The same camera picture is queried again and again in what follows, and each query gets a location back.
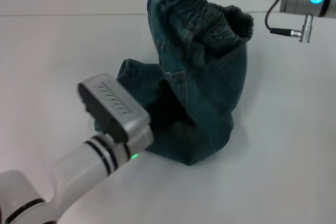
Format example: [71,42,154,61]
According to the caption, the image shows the blue denim shorts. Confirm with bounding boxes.
[93,0,255,166]

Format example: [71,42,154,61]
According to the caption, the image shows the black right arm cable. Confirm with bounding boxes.
[264,0,302,36]

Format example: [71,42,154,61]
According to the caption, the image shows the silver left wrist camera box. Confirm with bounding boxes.
[77,73,151,144]

